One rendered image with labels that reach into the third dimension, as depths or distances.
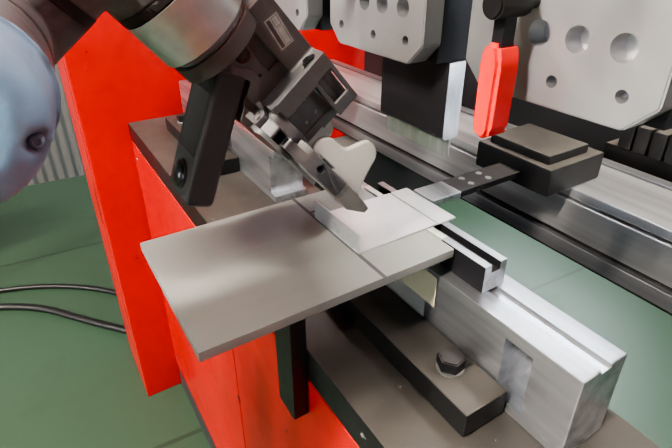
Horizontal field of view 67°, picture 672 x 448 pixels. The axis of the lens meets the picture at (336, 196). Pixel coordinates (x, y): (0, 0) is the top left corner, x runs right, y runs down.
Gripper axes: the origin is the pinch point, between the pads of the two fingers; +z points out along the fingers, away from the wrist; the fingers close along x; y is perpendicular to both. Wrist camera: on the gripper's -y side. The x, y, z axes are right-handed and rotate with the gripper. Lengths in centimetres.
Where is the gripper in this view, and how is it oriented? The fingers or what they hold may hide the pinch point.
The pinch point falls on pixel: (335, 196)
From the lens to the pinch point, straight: 50.5
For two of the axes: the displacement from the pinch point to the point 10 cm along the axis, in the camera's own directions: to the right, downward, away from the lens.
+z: 5.4, 5.2, 6.6
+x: -5.4, -3.9, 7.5
